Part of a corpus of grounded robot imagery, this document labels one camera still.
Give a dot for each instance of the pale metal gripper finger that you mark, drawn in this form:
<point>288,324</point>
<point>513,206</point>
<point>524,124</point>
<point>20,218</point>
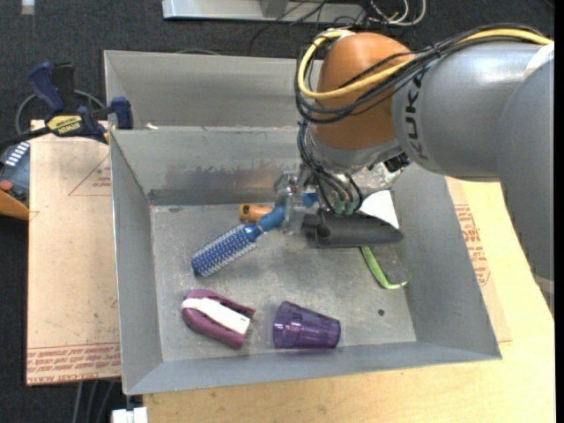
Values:
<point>283,195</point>
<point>293,221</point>

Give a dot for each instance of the blue hairbrush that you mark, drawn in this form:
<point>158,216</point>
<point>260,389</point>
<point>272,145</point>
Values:
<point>224,249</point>

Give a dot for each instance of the orange plastic tube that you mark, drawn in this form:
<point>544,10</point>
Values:
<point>252,212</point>

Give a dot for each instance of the dark grey cylinder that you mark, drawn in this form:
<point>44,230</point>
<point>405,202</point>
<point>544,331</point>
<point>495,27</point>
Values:
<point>361,234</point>

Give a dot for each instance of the grey metal bin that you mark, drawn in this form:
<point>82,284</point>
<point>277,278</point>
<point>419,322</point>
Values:
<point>308,306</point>

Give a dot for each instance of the purple plastic cup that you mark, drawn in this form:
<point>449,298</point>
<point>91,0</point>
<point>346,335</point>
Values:
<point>304,326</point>

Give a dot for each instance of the green and grey flat scrubber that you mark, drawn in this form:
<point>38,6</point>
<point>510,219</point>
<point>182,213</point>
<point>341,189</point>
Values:
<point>390,269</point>

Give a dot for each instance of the purple and white stapler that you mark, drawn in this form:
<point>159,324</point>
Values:
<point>218,317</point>

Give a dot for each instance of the brown cardboard board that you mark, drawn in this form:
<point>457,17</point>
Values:
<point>70,254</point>

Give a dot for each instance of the black cylinder on white bracket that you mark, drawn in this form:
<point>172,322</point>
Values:
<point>382,207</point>

